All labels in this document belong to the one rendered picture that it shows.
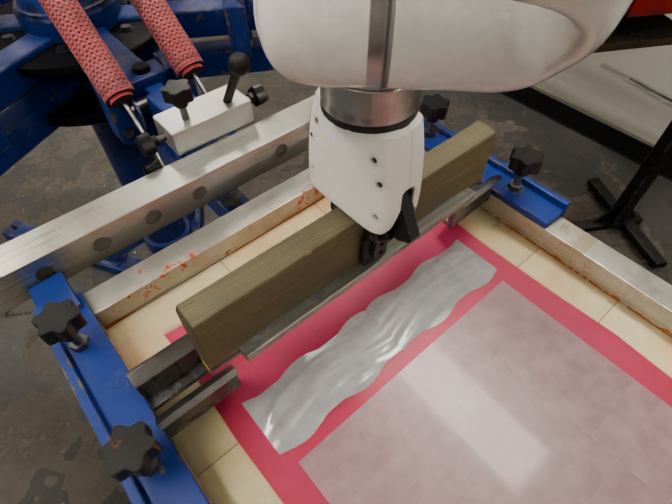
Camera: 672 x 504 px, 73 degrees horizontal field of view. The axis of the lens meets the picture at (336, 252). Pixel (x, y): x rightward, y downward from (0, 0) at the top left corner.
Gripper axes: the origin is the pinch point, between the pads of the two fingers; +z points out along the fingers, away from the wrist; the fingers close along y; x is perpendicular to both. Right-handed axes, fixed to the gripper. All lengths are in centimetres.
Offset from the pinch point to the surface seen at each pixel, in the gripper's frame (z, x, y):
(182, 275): 12.5, -14.3, -17.5
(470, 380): 14.0, 3.2, 15.5
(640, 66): 67, 201, -33
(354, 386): 13.7, -7.2, 7.6
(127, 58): 7, 1, -63
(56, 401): 109, -54, -79
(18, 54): 7, -13, -78
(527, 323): 13.9, 14.3, 15.5
